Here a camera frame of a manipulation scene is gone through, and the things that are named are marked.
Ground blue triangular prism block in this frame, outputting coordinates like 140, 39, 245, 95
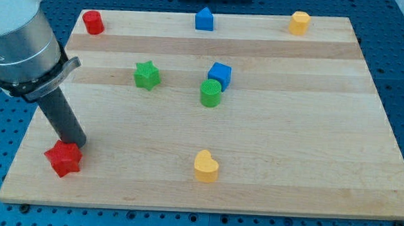
194, 8, 214, 31

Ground yellow heart block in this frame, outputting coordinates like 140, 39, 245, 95
194, 150, 220, 182

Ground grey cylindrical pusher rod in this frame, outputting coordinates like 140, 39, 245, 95
37, 88, 86, 148

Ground light wooden board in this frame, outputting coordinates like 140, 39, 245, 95
0, 10, 404, 220

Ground green cylinder block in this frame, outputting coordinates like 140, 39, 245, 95
200, 79, 222, 107

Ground yellow hexagon block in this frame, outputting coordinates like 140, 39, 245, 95
288, 11, 311, 36

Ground blue cube block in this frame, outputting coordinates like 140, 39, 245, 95
208, 62, 232, 92

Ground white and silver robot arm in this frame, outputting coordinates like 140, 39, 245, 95
0, 0, 81, 102

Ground red cylinder block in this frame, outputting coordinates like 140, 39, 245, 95
82, 10, 104, 35

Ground red star block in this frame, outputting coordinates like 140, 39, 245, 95
44, 140, 83, 178

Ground green star block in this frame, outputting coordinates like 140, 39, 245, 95
134, 60, 160, 91

